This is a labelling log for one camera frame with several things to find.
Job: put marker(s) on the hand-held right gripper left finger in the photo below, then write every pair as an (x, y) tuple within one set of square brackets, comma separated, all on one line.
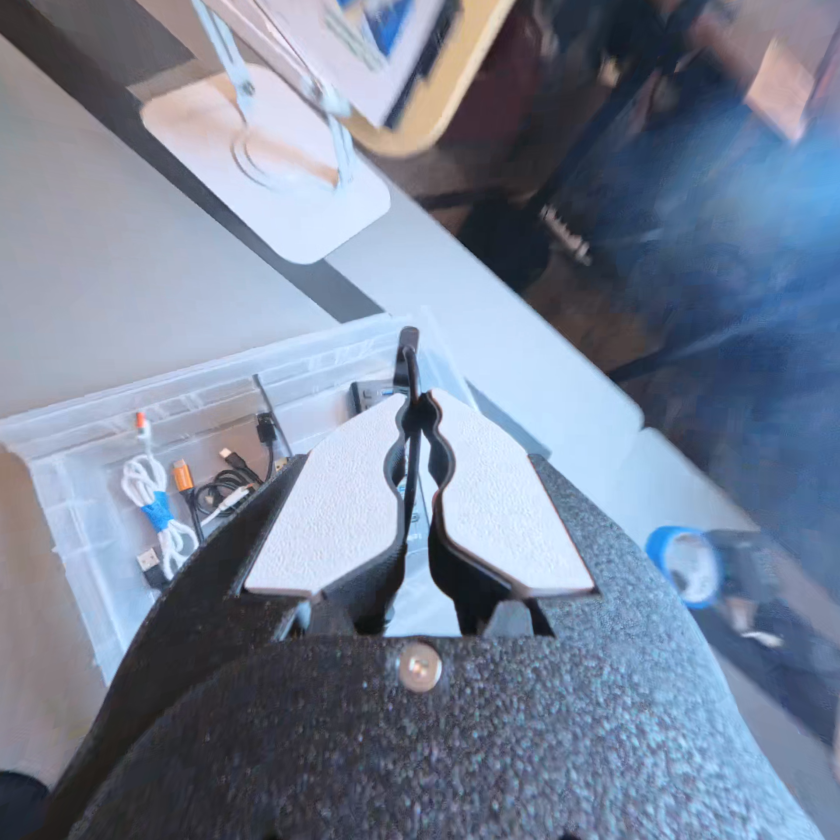
[(328, 512)]

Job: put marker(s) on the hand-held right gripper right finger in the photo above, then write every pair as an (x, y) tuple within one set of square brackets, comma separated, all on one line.
[(505, 512)]

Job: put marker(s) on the black multi-port USB hub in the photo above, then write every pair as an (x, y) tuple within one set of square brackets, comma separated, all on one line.
[(367, 397)]

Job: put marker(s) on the clear plastic bin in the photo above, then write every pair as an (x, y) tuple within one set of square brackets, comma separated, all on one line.
[(79, 512)]

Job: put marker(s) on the blue tape roll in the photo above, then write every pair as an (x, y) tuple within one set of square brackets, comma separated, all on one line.
[(656, 551)]

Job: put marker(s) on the white base sign stand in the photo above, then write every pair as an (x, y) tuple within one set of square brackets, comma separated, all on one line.
[(295, 210)]

